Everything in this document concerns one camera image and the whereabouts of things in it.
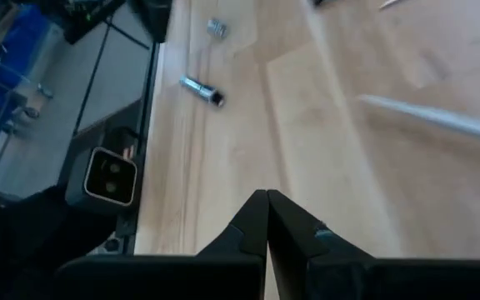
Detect black table-level camera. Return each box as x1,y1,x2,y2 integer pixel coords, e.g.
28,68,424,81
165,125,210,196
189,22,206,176
64,144,139,210

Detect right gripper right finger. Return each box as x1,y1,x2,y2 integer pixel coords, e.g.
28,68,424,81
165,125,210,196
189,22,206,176
267,190,480,300

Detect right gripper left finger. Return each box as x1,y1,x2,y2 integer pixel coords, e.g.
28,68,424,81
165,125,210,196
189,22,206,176
54,190,269,300

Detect black control box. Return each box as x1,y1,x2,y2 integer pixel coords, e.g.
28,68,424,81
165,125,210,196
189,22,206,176
10,0,128,46

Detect blue cabinet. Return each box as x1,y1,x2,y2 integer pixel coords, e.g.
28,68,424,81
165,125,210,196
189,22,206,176
0,0,52,152

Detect long chrome deep socket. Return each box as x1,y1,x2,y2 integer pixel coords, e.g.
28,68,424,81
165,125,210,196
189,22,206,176
178,73,227,108

